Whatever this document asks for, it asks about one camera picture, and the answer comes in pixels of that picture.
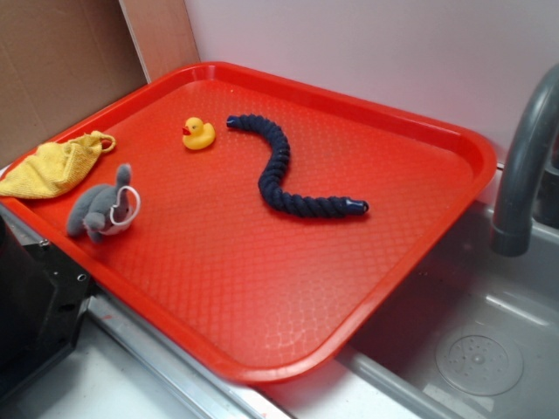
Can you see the red plastic tray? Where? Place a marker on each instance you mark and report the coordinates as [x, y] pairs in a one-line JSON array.
[[254, 294]]

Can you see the yellow rubber duck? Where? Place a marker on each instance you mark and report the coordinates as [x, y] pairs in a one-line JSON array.
[[197, 134]]

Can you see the grey plush elephant toy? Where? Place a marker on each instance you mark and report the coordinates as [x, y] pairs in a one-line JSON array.
[[105, 210]]

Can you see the grey plastic sink basin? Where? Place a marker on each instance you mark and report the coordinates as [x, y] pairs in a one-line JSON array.
[[469, 334]]

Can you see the yellow cloth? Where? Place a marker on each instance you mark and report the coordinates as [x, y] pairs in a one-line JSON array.
[[56, 167]]

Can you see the grey sink faucet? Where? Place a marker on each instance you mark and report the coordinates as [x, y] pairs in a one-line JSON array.
[[528, 189]]

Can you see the brown cardboard panel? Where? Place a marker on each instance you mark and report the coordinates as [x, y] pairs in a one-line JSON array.
[[62, 61]]

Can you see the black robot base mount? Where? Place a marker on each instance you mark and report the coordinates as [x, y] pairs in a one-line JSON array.
[[43, 298]]

